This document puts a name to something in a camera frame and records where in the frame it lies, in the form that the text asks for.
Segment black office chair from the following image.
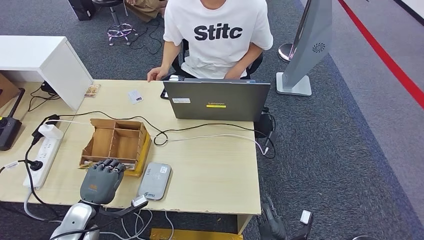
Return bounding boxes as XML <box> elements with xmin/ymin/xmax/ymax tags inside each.
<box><xmin>170</xmin><ymin>39</ymin><xmax>264</xmax><ymax>80</ymax></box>

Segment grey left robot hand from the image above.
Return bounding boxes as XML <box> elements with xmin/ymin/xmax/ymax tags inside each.
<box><xmin>79</xmin><ymin>158</ymin><xmax>127</xmax><ymax>206</ymax></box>

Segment grey laptop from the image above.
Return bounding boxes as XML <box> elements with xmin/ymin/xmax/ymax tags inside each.
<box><xmin>162</xmin><ymin>78</ymin><xmax>272</xmax><ymax>123</ymax></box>

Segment person's right hand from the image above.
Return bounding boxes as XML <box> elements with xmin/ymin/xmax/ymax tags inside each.
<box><xmin>146</xmin><ymin>66</ymin><xmax>170</xmax><ymax>83</ymax></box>

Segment white ID card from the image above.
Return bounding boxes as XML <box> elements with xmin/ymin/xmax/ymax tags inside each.
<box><xmin>127</xmin><ymin>89</ymin><xmax>144</xmax><ymax>106</ymax></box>

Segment black power cable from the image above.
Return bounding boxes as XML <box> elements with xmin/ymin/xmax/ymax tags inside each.
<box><xmin>31</xmin><ymin>110</ymin><xmax>277</xmax><ymax>161</ymax></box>

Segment round black plug cable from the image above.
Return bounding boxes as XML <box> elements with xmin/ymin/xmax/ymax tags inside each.
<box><xmin>0</xmin><ymin>159</ymin><xmax>44</xmax><ymax>176</ymax></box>

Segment grey kiosk stand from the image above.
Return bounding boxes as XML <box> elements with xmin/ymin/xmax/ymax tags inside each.
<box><xmin>275</xmin><ymin>0</ymin><xmax>333</xmax><ymax>97</ymax></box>

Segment black box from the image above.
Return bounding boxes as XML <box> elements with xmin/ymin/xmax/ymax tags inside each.
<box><xmin>67</xmin><ymin>0</ymin><xmax>97</xmax><ymax>21</ymax></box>

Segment white cabinet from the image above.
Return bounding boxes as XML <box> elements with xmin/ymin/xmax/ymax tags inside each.
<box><xmin>0</xmin><ymin>35</ymin><xmax>94</xmax><ymax>112</ymax></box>

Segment chrome stool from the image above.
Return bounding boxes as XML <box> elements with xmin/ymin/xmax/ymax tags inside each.
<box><xmin>92</xmin><ymin>0</ymin><xmax>139</xmax><ymax>46</ymax></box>

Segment grey card reader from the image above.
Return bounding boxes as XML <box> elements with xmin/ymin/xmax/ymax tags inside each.
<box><xmin>137</xmin><ymin>161</ymin><xmax>172</xmax><ymax>202</ymax></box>

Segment person's legs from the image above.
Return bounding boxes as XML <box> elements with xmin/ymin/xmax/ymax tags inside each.
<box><xmin>124</xmin><ymin>0</ymin><xmax>168</xmax><ymax>23</ymax></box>

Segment brown cardboard board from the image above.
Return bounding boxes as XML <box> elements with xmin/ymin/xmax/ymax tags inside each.
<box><xmin>0</xmin><ymin>72</ymin><xmax>21</xmax><ymax>110</ymax></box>

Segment person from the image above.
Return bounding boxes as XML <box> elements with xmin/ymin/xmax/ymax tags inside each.
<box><xmin>146</xmin><ymin>0</ymin><xmax>275</xmax><ymax>83</ymax></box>

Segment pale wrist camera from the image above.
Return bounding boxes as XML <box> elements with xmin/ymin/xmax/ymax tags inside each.
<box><xmin>299</xmin><ymin>209</ymin><xmax>314</xmax><ymax>226</ymax></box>
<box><xmin>130</xmin><ymin>194</ymin><xmax>149</xmax><ymax>209</ymax></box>

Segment grey power strip cord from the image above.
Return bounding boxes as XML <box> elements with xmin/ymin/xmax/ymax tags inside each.
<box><xmin>23</xmin><ymin>188</ymin><xmax>65</xmax><ymax>223</ymax></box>

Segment white floor cable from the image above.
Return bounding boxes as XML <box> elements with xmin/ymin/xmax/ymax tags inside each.
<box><xmin>164</xmin><ymin>211</ymin><xmax>175</xmax><ymax>240</ymax></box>

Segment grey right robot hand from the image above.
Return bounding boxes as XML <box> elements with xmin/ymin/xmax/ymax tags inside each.
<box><xmin>257</xmin><ymin>196</ymin><xmax>287</xmax><ymax>240</ymax></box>

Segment black adapter with cable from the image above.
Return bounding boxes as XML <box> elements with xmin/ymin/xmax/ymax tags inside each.
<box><xmin>27</xmin><ymin>81</ymin><xmax>61</xmax><ymax>113</ymax></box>

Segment white charger plug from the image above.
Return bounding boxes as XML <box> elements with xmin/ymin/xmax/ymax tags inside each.
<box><xmin>38</xmin><ymin>123</ymin><xmax>64</xmax><ymax>140</ymax></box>

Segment wooden organiser box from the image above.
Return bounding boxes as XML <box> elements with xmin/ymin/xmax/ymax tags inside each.
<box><xmin>78</xmin><ymin>118</ymin><xmax>153</xmax><ymax>178</ymax></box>

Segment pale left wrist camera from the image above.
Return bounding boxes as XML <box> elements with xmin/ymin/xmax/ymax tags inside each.
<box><xmin>130</xmin><ymin>194</ymin><xmax>149</xmax><ymax>209</ymax></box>

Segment chrome stanchion base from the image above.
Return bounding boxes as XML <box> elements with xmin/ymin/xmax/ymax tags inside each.
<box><xmin>278</xmin><ymin>43</ymin><xmax>298</xmax><ymax>63</ymax></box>

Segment light wooden desk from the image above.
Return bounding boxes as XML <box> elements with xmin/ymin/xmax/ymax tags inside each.
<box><xmin>0</xmin><ymin>79</ymin><xmax>262</xmax><ymax>235</ymax></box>

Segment white power strip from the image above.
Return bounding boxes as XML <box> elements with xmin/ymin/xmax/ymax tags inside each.
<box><xmin>22</xmin><ymin>135</ymin><xmax>63</xmax><ymax>190</ymax></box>

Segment black controller with antenna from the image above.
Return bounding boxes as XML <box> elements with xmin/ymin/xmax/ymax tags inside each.
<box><xmin>0</xmin><ymin>87</ymin><xmax>26</xmax><ymax>152</ymax></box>

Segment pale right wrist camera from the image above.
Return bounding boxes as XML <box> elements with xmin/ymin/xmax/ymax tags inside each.
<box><xmin>299</xmin><ymin>209</ymin><xmax>314</xmax><ymax>226</ymax></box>

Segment person's left hand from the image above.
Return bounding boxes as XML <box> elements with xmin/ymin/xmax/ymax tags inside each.
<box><xmin>224</xmin><ymin>64</ymin><xmax>247</xmax><ymax>80</ymax></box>

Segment black laptop power adapter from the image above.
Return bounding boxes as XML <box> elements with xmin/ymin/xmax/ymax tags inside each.
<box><xmin>254</xmin><ymin>107</ymin><xmax>277</xmax><ymax>140</ymax></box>

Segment yellow floor board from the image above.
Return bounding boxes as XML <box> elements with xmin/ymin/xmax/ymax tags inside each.
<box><xmin>149</xmin><ymin>227</ymin><xmax>244</xmax><ymax>240</ymax></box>

